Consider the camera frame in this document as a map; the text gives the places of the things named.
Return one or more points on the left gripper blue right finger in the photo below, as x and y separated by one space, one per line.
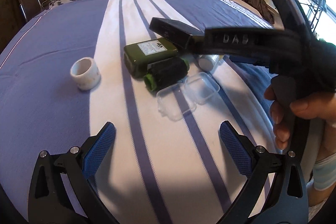
236 148

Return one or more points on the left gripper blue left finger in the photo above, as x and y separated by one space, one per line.
95 148

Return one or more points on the person's right hand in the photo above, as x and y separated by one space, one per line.
317 105

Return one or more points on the clear plastic small case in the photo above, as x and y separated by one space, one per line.
181 98

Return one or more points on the white tape roll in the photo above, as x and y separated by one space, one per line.
85 73

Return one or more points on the yellow white small bottle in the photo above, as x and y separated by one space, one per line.
208 62

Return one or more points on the blue white striped bedspread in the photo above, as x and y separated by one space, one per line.
158 170

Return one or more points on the black thread spool green ends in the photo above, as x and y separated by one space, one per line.
165 73

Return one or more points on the dark green rectangular bottle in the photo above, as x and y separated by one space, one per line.
138 56

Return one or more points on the black rectangular box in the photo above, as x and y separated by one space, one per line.
179 33

